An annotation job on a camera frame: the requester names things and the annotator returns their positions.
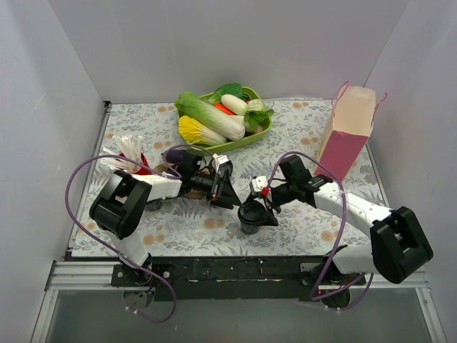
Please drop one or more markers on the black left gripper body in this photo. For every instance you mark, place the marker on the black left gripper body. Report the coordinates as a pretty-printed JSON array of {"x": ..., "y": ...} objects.
[{"x": 217, "y": 186}]

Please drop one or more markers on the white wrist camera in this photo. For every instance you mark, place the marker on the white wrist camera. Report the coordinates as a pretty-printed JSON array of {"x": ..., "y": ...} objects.
[
  {"x": 258, "y": 184},
  {"x": 218, "y": 161}
]

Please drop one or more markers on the pink paper gift bag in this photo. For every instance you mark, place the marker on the pink paper gift bag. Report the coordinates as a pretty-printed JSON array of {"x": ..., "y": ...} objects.
[{"x": 350, "y": 124}]

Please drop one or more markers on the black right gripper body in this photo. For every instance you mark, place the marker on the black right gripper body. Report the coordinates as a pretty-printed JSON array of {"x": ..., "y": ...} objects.
[{"x": 268, "y": 201}]

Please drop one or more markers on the orange carrot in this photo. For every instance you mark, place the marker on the orange carrot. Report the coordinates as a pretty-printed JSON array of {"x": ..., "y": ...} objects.
[{"x": 224, "y": 109}]

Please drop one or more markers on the white radish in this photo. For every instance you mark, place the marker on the white radish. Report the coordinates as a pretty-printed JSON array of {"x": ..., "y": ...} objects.
[{"x": 235, "y": 104}]

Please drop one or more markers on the green leafy bok choy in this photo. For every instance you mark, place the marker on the green leafy bok choy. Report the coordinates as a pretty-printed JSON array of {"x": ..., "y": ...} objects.
[{"x": 234, "y": 89}]

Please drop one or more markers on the black coffee cup lid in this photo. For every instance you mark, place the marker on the black coffee cup lid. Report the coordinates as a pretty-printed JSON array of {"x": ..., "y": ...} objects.
[{"x": 251, "y": 213}]

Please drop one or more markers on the yellow napa cabbage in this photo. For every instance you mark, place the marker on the yellow napa cabbage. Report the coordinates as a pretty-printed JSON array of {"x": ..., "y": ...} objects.
[{"x": 194, "y": 132}]

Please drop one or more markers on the green napa cabbage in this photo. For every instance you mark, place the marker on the green napa cabbage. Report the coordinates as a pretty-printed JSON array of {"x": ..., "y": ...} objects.
[{"x": 193, "y": 106}]

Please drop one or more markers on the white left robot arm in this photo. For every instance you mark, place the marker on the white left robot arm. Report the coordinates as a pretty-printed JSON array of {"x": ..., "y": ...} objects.
[{"x": 120, "y": 205}]

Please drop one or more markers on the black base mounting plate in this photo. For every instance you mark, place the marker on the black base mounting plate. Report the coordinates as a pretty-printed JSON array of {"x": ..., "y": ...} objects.
[{"x": 236, "y": 277}]

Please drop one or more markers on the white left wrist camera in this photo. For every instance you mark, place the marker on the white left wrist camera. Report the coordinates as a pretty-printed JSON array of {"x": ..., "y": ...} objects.
[{"x": 218, "y": 161}]

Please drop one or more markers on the purple eggplant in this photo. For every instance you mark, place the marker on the purple eggplant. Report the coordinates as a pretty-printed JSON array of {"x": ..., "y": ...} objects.
[{"x": 175, "y": 156}]

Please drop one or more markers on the floral patterned table mat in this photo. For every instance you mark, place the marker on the floral patterned table mat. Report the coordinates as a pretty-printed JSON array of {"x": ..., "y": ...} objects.
[{"x": 186, "y": 227}]

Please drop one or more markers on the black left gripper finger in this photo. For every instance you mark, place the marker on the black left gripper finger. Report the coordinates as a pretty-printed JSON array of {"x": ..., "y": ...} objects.
[
  {"x": 225, "y": 196},
  {"x": 223, "y": 174}
]

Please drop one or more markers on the red holder of straws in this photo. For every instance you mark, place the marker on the red holder of straws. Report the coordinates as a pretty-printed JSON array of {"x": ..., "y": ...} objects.
[{"x": 131, "y": 158}]

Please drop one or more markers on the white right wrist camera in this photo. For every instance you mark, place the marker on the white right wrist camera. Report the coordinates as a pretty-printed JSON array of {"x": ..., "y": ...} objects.
[{"x": 258, "y": 184}]

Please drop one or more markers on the brown cardboard cup carrier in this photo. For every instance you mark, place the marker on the brown cardboard cup carrier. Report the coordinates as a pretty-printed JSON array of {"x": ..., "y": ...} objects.
[{"x": 193, "y": 193}]

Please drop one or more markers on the dark paper coffee cup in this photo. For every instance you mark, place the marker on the dark paper coffee cup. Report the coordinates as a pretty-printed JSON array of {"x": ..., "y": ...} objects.
[{"x": 249, "y": 229}]

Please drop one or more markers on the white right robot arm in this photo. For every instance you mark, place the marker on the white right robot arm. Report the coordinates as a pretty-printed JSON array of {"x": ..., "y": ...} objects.
[{"x": 398, "y": 245}]

